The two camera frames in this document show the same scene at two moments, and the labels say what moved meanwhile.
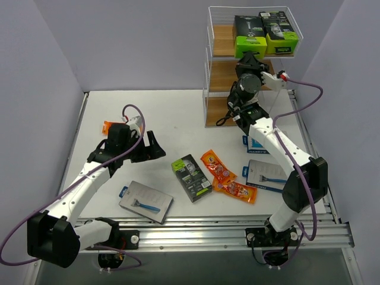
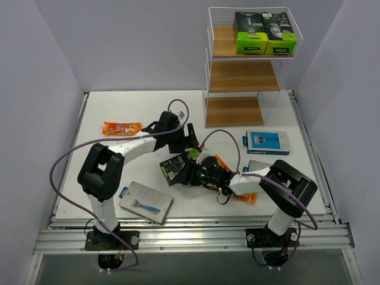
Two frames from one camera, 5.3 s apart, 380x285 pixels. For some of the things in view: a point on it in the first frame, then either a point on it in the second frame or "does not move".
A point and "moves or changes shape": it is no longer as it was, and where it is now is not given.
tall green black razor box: [281, 38] does not move
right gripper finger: [249, 62] → [184, 176]
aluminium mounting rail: [217, 234] does not move
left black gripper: [143, 149] → [184, 139]
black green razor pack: [249, 36] does not move
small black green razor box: [192, 177] moves or changes shape
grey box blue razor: [147, 202] does not move
